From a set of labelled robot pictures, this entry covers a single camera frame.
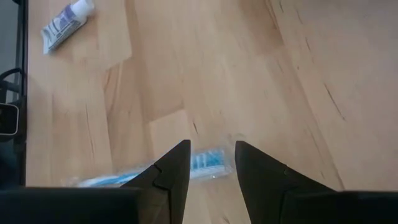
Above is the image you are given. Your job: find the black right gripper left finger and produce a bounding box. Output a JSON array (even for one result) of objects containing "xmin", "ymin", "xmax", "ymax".
[{"xmin": 0, "ymin": 139, "xmax": 191, "ymax": 224}]

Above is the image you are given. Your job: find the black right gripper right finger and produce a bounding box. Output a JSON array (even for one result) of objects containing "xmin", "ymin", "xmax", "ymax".
[{"xmin": 234, "ymin": 140, "xmax": 398, "ymax": 224}]

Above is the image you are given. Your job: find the blue white toothbrush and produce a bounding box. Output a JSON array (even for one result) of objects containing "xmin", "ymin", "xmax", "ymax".
[{"xmin": 62, "ymin": 144, "xmax": 234, "ymax": 189}]

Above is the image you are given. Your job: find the white toothpaste tube purple label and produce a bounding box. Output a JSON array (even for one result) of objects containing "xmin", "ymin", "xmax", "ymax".
[{"xmin": 40, "ymin": 0, "xmax": 96, "ymax": 55}]

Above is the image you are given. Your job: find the table-level camera box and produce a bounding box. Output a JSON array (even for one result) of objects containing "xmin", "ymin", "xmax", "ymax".
[{"xmin": 0, "ymin": 102, "xmax": 20, "ymax": 138}]

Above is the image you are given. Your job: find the black camera cable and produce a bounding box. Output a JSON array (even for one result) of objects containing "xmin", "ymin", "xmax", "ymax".
[{"xmin": 0, "ymin": 67, "xmax": 25, "ymax": 103}]

